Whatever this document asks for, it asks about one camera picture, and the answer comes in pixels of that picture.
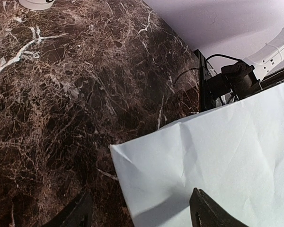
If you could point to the black front table rail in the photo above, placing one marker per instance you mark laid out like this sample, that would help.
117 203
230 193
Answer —
206 99

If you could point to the white paper bag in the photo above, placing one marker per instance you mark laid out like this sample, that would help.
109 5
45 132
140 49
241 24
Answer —
234 153

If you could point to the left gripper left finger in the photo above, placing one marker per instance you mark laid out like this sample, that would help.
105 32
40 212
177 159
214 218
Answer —
78 213

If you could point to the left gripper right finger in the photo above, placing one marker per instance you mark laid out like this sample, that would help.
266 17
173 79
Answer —
205 212

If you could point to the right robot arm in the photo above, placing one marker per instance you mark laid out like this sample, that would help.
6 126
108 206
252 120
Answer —
244 77

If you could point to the white cup holding straws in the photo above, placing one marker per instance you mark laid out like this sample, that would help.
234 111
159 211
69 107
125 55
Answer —
37 4

